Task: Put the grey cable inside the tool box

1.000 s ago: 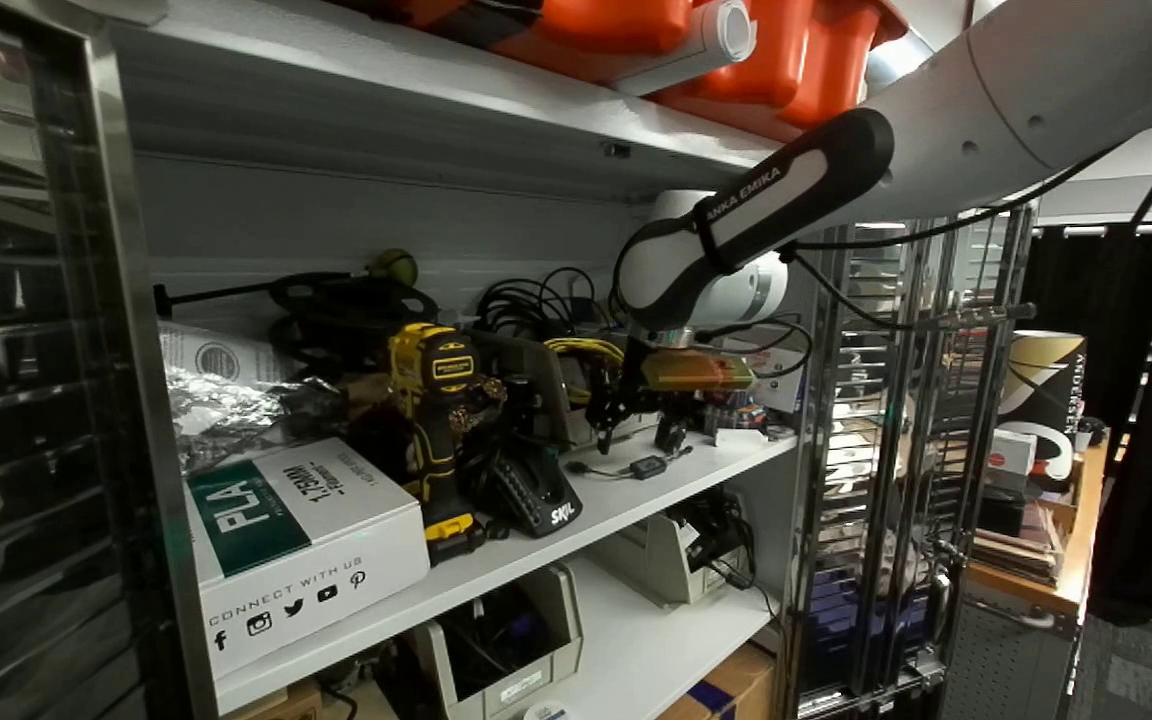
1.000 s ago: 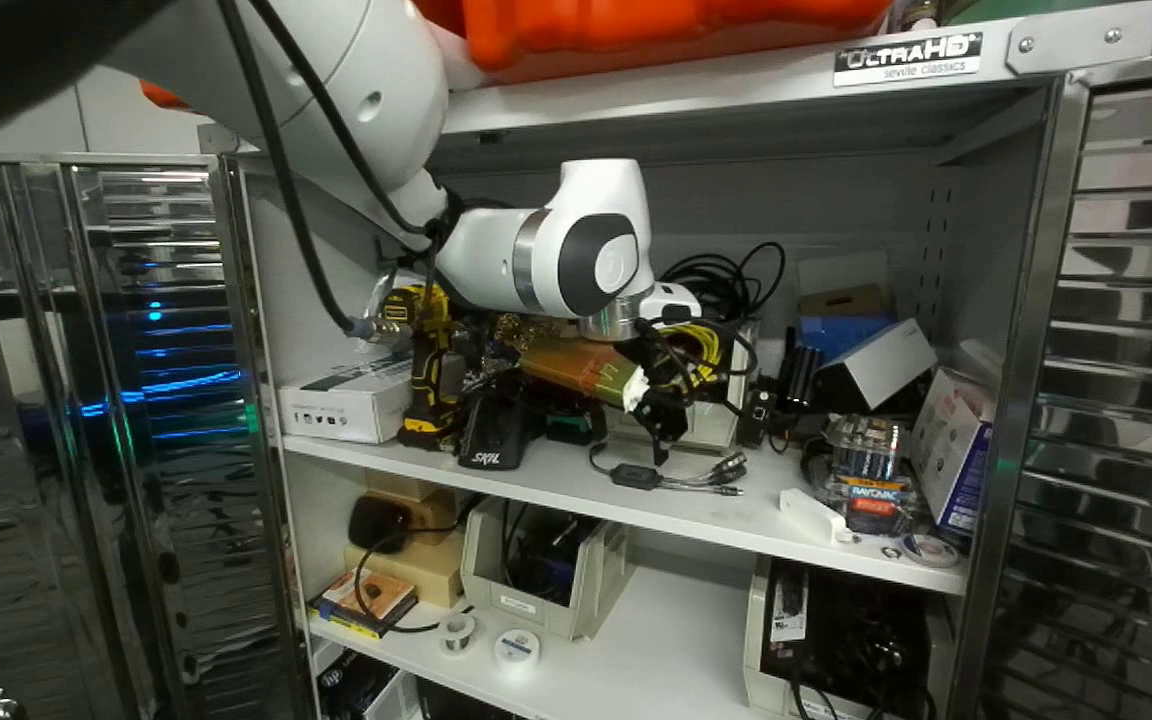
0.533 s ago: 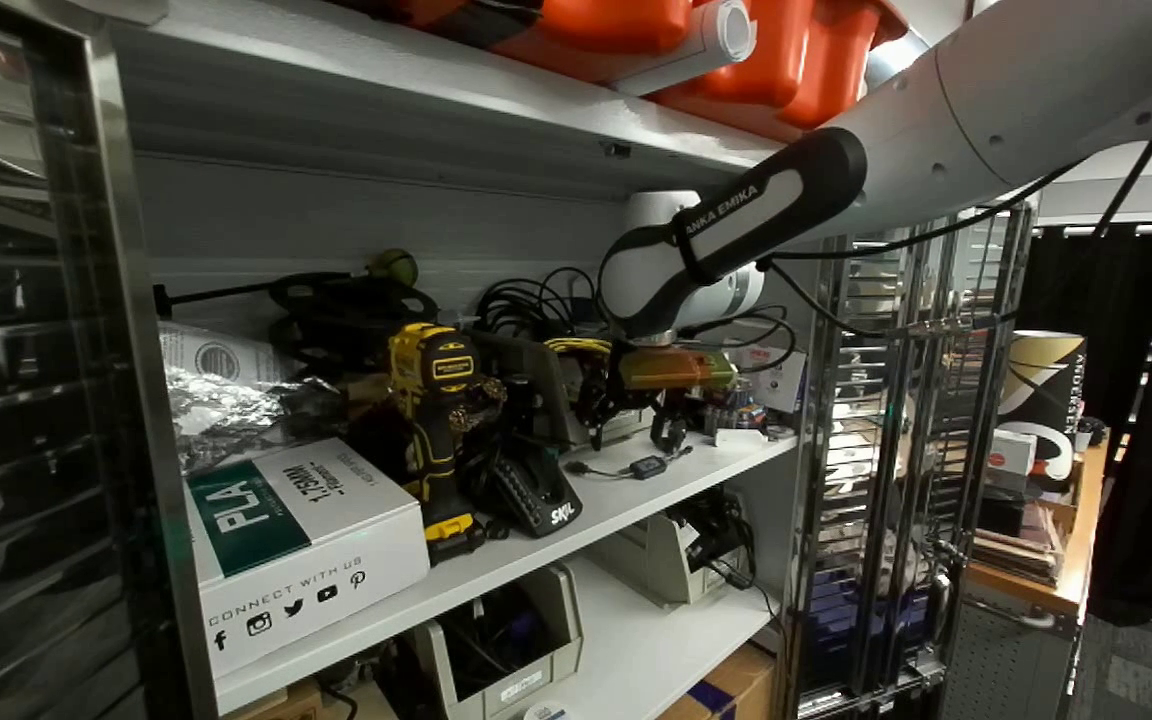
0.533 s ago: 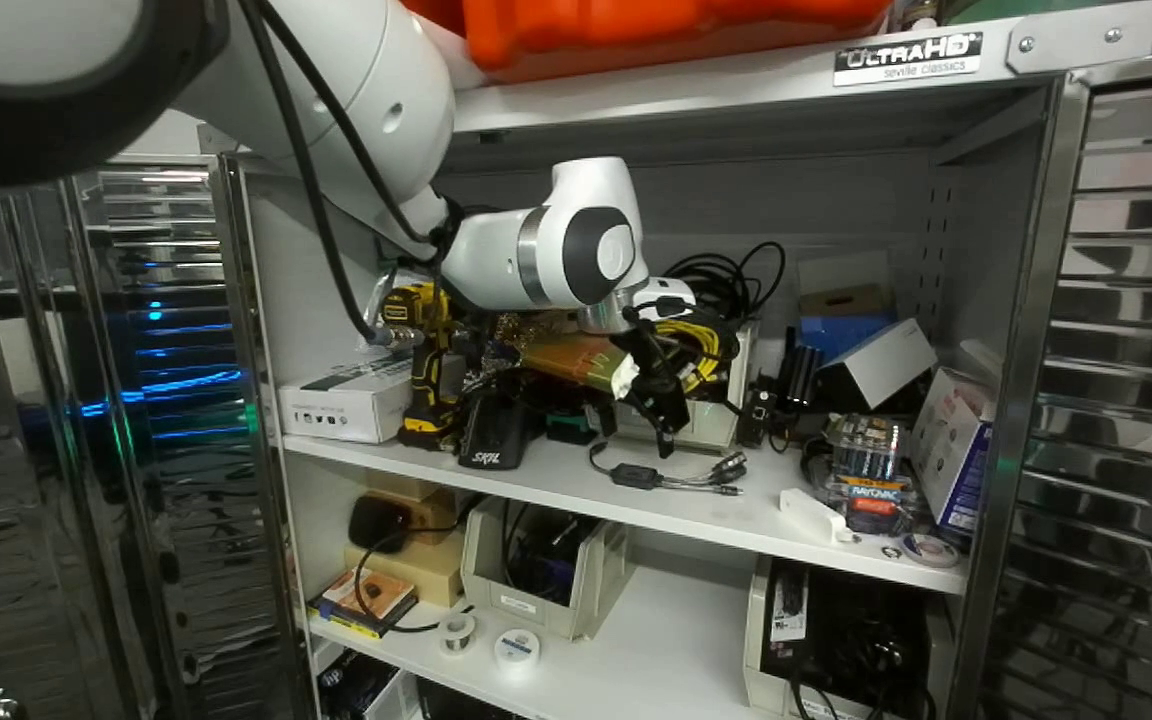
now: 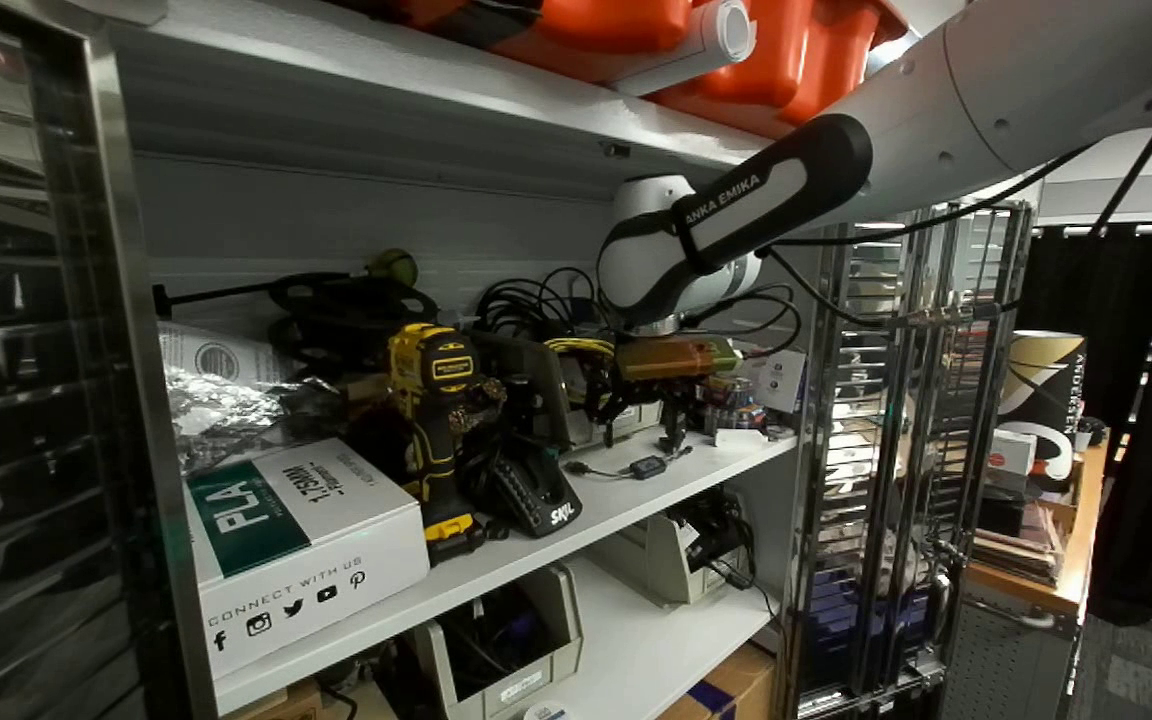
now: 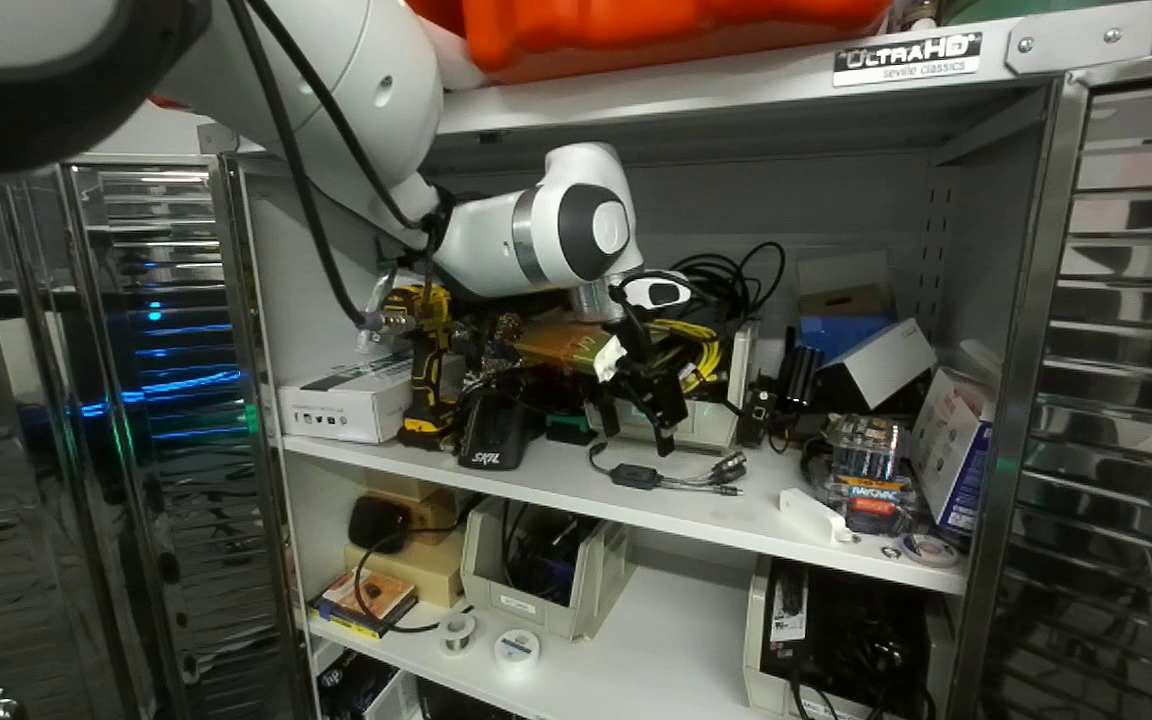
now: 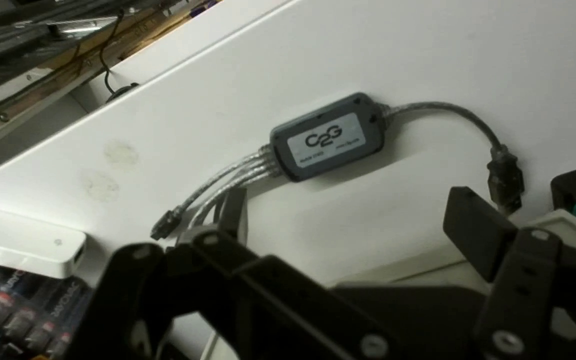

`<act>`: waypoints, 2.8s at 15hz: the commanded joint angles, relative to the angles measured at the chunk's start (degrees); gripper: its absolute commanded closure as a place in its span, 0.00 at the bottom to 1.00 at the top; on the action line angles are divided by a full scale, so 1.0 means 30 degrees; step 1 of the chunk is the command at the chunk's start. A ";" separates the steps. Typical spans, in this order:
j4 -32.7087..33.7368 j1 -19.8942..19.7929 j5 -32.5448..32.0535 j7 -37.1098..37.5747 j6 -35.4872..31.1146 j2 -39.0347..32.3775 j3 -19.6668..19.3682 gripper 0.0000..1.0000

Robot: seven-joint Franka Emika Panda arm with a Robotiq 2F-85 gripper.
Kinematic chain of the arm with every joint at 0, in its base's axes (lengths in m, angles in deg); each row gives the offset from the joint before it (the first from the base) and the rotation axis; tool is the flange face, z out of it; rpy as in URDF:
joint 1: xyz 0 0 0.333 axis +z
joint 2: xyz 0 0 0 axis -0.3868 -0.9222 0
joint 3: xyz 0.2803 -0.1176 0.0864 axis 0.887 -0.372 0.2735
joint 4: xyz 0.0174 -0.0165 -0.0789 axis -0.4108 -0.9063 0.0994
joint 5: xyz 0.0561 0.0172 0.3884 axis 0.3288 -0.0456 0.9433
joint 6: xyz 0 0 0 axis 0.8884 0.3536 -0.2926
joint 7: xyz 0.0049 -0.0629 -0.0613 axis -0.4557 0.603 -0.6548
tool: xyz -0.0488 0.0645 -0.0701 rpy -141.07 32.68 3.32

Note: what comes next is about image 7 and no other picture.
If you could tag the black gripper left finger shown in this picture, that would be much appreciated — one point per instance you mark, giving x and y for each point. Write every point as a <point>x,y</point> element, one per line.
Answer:
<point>235,213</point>

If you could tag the battery pack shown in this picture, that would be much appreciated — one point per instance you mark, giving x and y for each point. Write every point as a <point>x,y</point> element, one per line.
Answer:
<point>20,313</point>

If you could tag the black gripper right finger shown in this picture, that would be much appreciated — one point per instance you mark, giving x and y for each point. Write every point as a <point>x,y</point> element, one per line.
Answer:
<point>475,226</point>

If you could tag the small white flat box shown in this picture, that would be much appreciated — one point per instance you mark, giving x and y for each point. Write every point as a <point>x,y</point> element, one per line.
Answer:
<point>20,243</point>

